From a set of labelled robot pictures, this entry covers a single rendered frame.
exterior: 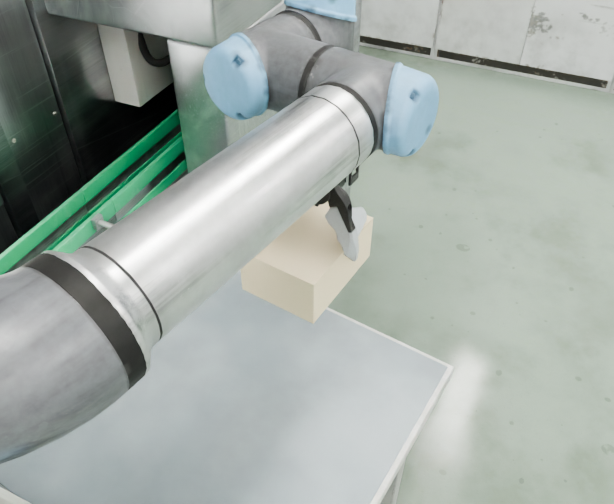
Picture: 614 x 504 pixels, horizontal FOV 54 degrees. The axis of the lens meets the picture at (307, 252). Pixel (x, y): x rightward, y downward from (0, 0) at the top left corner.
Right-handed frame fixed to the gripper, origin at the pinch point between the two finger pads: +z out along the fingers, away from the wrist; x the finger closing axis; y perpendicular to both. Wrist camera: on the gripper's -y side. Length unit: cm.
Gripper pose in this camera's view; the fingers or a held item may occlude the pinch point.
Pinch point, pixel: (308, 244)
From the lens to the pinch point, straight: 84.9
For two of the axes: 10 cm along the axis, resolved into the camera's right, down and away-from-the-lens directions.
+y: 5.4, -5.7, 6.2
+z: -0.1, 7.4, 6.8
